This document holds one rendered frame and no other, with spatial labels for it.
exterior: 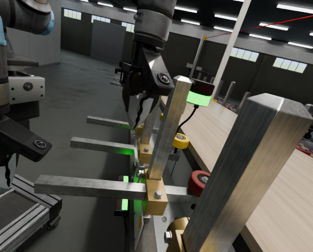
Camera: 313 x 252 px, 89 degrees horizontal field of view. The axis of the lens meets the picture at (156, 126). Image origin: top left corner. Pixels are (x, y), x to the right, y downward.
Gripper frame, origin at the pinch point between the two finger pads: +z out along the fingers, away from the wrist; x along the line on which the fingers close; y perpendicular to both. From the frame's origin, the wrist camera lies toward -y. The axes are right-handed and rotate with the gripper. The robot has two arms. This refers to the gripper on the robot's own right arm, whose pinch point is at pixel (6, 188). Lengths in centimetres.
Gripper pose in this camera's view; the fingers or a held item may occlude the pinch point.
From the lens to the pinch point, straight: 51.7
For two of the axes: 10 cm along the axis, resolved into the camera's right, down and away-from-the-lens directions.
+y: -9.6, -1.7, -2.3
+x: 1.4, 4.1, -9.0
